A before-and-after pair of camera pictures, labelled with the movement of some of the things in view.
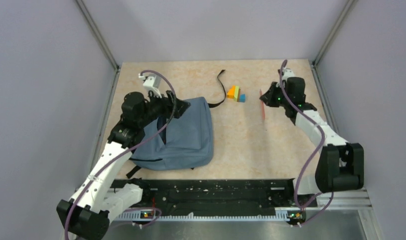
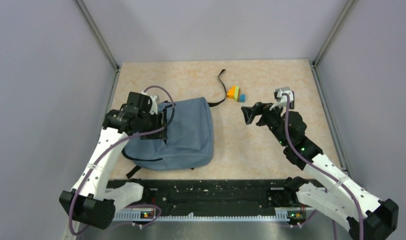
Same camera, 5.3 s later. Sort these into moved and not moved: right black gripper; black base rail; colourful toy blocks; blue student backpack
Moved: right black gripper
Not moved: colourful toy blocks; black base rail; blue student backpack
